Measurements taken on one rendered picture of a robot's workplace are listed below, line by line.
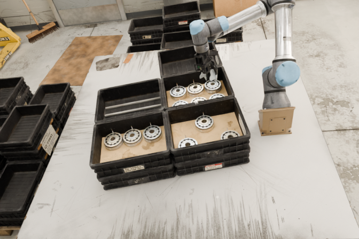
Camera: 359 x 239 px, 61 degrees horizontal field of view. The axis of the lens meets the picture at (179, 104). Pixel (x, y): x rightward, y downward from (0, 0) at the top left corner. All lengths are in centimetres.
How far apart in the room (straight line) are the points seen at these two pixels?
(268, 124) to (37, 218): 132
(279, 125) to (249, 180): 36
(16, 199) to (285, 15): 215
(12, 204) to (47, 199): 74
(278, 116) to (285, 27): 47
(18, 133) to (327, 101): 266
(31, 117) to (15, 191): 59
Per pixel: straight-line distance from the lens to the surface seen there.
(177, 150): 149
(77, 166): 192
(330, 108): 307
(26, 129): 270
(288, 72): 158
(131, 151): 168
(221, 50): 249
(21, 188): 263
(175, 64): 218
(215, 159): 159
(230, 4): 440
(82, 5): 495
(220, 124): 171
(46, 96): 314
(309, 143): 183
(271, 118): 173
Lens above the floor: 208
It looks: 42 degrees down
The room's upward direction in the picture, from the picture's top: 11 degrees counter-clockwise
